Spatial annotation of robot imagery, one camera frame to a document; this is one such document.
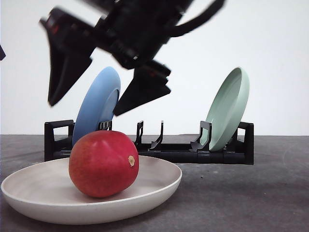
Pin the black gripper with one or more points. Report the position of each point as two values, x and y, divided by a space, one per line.
135 30

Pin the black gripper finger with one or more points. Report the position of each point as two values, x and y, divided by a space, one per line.
71 40
2 54

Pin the red pomegranate fruit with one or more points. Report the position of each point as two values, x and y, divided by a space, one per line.
103 163

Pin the white plate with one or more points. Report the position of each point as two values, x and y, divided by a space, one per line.
45 193

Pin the blue plate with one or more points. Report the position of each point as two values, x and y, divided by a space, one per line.
98 104

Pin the green plate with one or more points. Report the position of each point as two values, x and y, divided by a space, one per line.
229 110

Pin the black dish rack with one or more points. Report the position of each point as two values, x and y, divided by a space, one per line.
58 136

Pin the black cable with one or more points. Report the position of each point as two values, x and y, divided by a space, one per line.
211 13

